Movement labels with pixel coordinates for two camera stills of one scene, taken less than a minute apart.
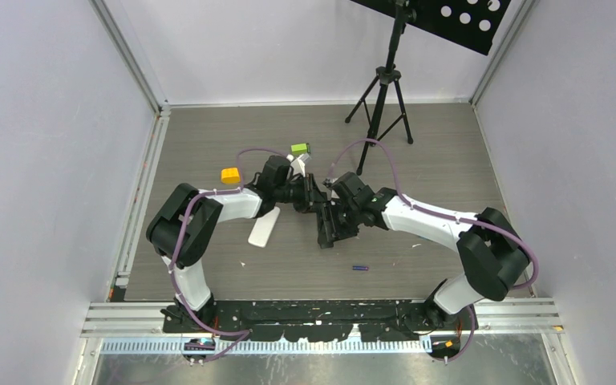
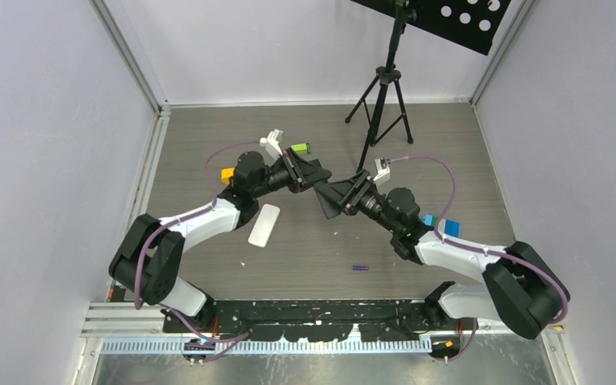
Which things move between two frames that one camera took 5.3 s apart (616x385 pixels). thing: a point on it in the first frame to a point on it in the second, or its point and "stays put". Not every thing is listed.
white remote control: x=263 y=228 stays put
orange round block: x=230 y=176 stays put
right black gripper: x=347 y=233 to x=346 y=195
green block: x=298 y=149 stays put
